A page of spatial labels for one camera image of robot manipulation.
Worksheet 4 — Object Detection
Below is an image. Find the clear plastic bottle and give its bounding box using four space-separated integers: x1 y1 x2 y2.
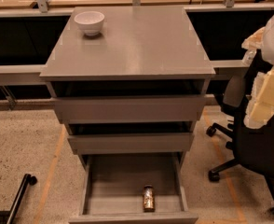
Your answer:
242 49 256 66

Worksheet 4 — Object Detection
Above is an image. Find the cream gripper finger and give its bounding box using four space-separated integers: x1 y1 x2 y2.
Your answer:
243 67 274 129
241 27 265 50

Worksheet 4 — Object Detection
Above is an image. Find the grey open bottom drawer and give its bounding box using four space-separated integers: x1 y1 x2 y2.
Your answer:
69 153 198 224

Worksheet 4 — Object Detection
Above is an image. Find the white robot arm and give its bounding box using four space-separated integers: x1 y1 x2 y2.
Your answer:
241 15 274 129

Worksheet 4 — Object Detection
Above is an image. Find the grey middle drawer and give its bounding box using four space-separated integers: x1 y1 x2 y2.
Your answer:
68 133 194 154

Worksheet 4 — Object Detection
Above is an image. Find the grey drawer cabinet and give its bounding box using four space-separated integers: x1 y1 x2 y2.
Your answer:
41 7 214 224

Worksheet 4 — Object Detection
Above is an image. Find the black metal leg with wheel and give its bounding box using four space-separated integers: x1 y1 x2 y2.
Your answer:
0 174 37 224

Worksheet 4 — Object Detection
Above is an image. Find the grey top drawer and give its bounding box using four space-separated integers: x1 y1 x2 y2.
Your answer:
54 95 205 124

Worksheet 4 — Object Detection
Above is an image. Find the orange soda can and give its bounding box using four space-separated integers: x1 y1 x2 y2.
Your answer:
143 185 155 212

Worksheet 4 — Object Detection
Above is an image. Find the black office chair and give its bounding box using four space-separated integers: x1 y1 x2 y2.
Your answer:
206 53 274 215

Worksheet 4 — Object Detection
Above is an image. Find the white ceramic bowl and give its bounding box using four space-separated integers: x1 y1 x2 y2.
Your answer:
74 11 105 35

